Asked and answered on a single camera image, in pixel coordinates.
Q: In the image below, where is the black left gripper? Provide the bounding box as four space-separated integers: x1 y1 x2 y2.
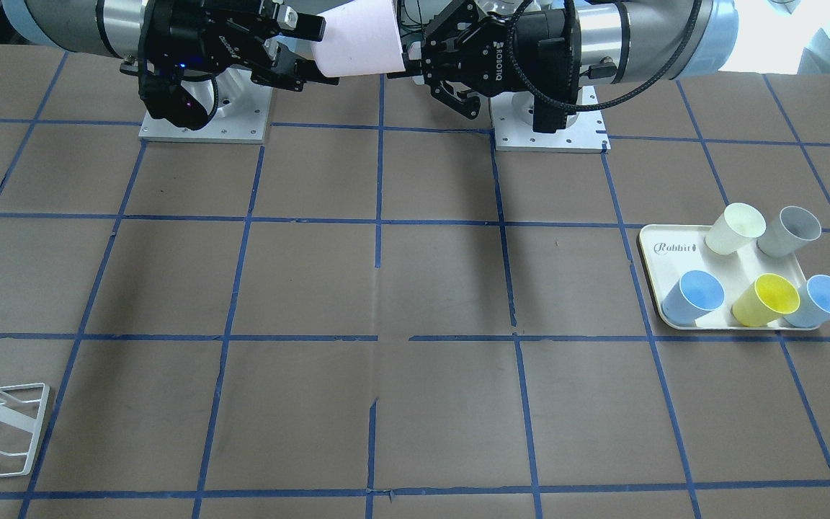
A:
421 0 581 129

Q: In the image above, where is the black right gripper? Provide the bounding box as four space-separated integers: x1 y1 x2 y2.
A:
138 1 339 92

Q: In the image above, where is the pink plastic cup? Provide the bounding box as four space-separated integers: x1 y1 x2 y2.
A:
311 1 406 78

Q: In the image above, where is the cream plastic cup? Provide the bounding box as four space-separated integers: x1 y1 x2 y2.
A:
705 203 767 255

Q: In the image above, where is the blue plastic cup near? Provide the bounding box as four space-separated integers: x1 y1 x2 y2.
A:
660 270 726 325

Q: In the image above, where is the grey plastic cup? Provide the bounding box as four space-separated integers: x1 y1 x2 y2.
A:
757 205 821 257

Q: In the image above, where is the yellow plastic cup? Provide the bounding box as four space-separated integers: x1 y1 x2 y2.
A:
731 273 800 327

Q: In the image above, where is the light blue plastic cup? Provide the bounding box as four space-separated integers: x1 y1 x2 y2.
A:
785 275 830 329

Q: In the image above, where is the cream rectangular tray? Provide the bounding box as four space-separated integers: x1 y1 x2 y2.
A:
638 224 806 332

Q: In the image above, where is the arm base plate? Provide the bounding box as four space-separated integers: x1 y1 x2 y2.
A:
488 92 612 154
138 68 274 144

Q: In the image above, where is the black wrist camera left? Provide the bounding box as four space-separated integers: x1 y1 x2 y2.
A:
532 82 579 134

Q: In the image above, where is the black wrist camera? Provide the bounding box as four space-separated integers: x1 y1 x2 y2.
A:
138 68 220 130
532 82 579 134

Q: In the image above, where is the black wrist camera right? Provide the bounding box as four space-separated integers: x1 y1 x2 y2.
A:
138 68 220 130

